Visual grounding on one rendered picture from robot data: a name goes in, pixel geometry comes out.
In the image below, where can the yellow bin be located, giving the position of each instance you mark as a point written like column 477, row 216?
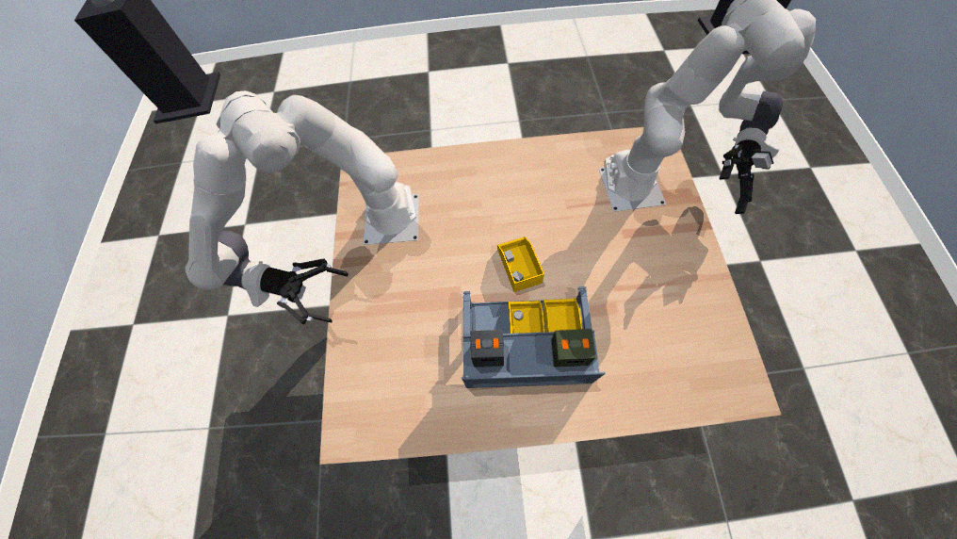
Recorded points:
column 525, row 261
column 532, row 321
column 563, row 314

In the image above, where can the dark green case with orange latches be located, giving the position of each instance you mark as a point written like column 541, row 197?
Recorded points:
column 573, row 348

